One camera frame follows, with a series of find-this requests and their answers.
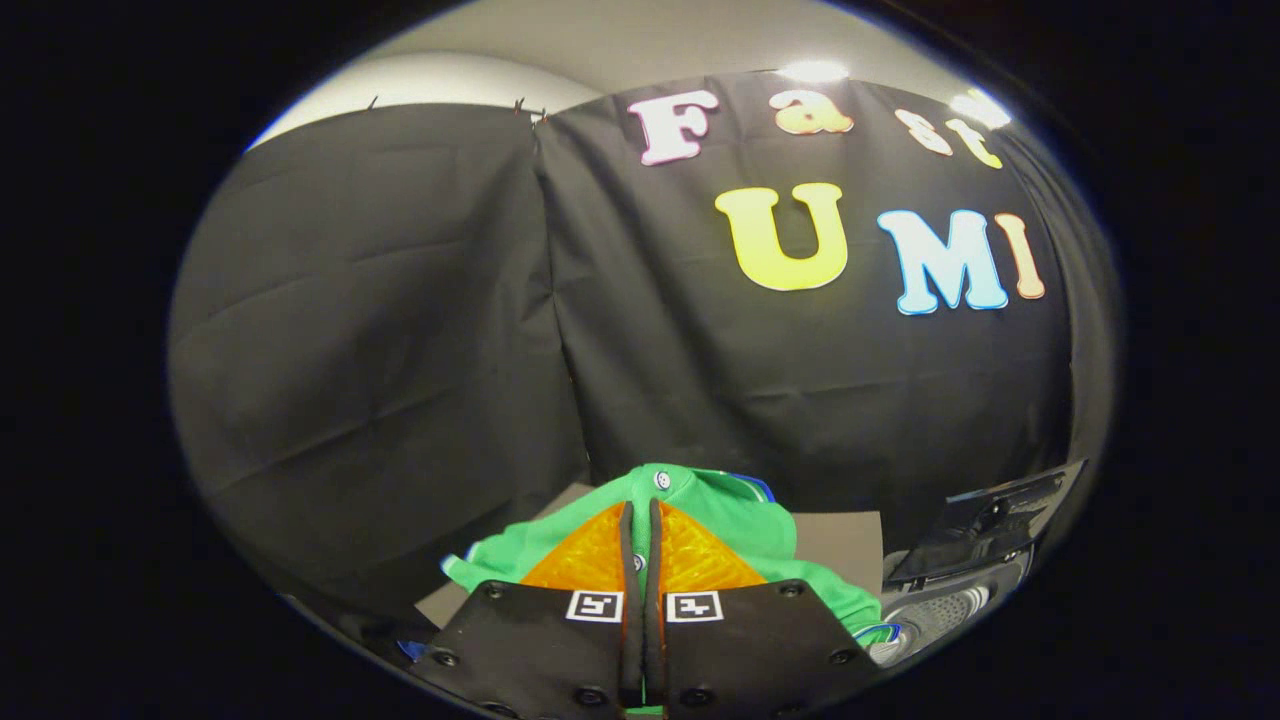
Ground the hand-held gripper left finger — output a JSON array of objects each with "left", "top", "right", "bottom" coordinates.
[{"left": 410, "top": 500, "right": 647, "bottom": 720}]

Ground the black backdrop cloth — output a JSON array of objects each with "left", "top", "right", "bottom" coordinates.
[{"left": 168, "top": 70, "right": 1123, "bottom": 641}]

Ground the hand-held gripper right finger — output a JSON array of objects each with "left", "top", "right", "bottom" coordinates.
[{"left": 645, "top": 498, "right": 887, "bottom": 720}]

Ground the grey cabinet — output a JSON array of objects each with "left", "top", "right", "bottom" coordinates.
[{"left": 413, "top": 482, "right": 887, "bottom": 633}]

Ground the long ceiling light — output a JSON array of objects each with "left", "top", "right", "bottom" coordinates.
[{"left": 774, "top": 59, "right": 852, "bottom": 84}]

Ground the green polo shirt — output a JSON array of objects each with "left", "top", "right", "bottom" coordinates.
[{"left": 397, "top": 463, "right": 901, "bottom": 663}]

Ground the small ceiling light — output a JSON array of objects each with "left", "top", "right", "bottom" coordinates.
[{"left": 948, "top": 87, "right": 1013, "bottom": 131}]

